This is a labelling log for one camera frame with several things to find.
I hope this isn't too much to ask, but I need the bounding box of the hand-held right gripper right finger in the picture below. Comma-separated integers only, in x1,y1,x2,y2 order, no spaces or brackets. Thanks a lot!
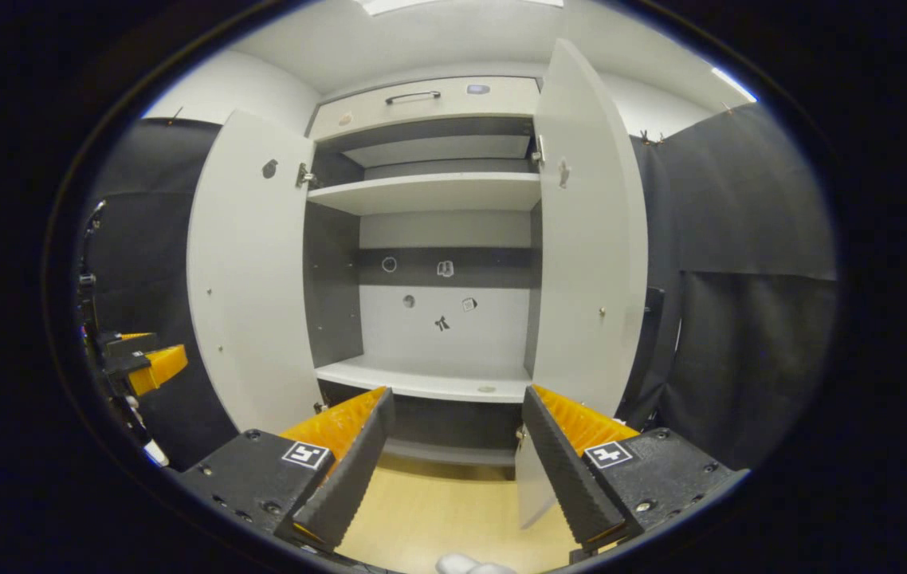
521,385,749,559

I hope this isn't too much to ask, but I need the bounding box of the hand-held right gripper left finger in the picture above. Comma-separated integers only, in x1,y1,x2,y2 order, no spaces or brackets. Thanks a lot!
175,387,396,555

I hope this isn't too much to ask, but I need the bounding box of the grey shoe cabinet door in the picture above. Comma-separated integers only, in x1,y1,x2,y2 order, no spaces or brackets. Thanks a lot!
187,110,324,436
515,38,650,531

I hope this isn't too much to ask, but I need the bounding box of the black door handle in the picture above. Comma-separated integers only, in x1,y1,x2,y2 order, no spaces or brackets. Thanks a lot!
643,285,666,380

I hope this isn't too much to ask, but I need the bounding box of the grey double-door shoe cabinet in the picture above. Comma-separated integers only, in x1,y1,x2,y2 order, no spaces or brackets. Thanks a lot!
302,76,547,468

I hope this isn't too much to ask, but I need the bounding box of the grey cabinet shelf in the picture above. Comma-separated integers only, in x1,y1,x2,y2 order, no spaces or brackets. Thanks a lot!
342,134,534,170
314,355,534,404
306,171,542,216

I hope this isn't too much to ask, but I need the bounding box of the grey cabinet drawer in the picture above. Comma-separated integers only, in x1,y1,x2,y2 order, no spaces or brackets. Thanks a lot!
308,76,542,143

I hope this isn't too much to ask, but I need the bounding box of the black backdrop cloth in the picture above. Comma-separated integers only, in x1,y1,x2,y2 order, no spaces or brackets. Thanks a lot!
617,102,837,473
79,118,241,471

